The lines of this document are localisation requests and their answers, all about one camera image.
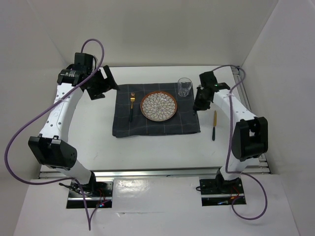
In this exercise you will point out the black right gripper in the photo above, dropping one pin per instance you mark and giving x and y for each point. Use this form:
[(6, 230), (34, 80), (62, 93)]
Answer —
[(197, 104)]

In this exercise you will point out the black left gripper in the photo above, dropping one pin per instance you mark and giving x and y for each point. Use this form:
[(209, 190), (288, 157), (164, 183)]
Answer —
[(106, 85)]

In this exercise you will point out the clear plastic cup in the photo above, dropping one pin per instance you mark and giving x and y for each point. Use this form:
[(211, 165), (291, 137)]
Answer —
[(184, 86)]

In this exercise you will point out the dark checked cloth napkin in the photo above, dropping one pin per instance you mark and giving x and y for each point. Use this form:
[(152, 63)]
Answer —
[(183, 122)]

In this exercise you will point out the gold fork green handle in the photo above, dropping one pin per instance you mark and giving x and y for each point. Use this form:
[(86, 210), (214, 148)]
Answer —
[(132, 100)]

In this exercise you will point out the floral plate orange rim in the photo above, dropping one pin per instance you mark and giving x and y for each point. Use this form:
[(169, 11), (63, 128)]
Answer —
[(158, 106)]

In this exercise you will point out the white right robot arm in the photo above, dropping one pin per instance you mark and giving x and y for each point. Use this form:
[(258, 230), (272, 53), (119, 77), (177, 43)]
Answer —
[(248, 135)]

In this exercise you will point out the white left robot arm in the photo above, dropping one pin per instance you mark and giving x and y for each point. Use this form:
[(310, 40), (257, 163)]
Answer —
[(51, 147)]

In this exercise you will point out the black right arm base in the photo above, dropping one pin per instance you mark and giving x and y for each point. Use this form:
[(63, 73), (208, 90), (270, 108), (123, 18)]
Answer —
[(215, 193)]

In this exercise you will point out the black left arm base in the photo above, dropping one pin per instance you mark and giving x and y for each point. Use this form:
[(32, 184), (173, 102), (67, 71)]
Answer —
[(100, 197)]

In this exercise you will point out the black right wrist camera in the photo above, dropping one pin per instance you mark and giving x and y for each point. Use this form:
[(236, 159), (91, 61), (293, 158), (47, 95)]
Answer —
[(207, 79)]

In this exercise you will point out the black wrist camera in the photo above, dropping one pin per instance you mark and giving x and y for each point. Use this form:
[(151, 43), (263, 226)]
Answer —
[(83, 61), (207, 79)]

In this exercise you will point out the gold knife green handle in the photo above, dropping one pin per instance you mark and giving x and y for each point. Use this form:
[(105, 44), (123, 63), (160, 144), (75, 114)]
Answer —
[(214, 126)]

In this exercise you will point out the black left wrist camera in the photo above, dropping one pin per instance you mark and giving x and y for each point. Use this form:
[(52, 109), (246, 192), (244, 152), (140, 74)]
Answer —
[(83, 61)]

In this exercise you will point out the aluminium right side rail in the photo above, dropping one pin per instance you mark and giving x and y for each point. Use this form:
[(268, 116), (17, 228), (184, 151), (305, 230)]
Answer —
[(261, 161)]

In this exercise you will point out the aluminium front table rail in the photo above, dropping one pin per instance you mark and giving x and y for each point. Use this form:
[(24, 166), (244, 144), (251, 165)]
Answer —
[(158, 172)]

